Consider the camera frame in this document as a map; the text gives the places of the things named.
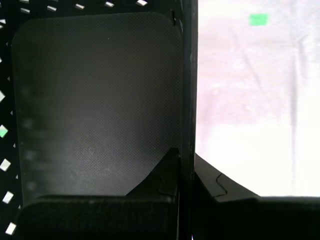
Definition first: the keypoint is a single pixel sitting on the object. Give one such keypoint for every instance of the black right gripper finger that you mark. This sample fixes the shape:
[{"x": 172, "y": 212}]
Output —
[
  {"x": 250, "y": 217},
  {"x": 100, "y": 217}
]

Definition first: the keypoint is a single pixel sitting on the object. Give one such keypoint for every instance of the black perforated plastic basket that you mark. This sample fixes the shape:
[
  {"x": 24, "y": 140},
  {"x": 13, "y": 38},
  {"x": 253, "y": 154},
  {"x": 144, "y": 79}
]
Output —
[{"x": 100, "y": 87}]

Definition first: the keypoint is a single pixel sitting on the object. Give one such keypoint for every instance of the white woven table cloth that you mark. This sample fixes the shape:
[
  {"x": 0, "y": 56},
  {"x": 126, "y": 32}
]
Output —
[{"x": 250, "y": 112}]

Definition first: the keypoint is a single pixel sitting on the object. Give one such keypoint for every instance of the small green tape piece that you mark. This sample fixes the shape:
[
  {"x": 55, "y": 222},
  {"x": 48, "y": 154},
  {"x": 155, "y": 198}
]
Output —
[{"x": 259, "y": 19}]

